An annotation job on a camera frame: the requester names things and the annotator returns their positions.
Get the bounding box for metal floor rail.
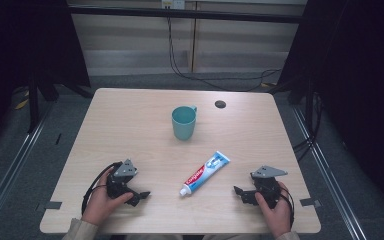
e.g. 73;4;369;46
291;105;368;240
0;99;55;231

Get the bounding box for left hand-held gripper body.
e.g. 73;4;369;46
105;158;139;201

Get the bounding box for white wall socket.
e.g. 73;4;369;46
160;0;186;11

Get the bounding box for yellow floor tape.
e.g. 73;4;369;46
13;89;30;111

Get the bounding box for black metal stand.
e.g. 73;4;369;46
26;66;61;135
289;76;324;161

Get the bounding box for person's right hand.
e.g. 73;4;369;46
254;181;294;240

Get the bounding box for person's left hand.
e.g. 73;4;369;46
81;166;135;227

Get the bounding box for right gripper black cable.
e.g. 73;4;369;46
279;185;296;229

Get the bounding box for black wall cable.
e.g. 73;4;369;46
165;15;283;93

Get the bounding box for black horizontal bar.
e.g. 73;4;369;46
67;5;307;25

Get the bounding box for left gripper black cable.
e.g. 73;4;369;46
81;161;124;216

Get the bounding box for blue and white toothpaste tube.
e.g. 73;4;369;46
178;150;231;198

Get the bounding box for grey tape strip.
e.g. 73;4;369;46
299;197;322;208

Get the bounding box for teal plastic cup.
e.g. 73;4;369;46
171;104;199;142

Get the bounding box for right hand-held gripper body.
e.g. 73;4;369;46
249;165;289;210

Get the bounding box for dark curtain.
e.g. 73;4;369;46
0;0;92;161
276;0;384;214

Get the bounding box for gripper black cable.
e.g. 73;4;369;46
81;161;124;216
279;185;296;229

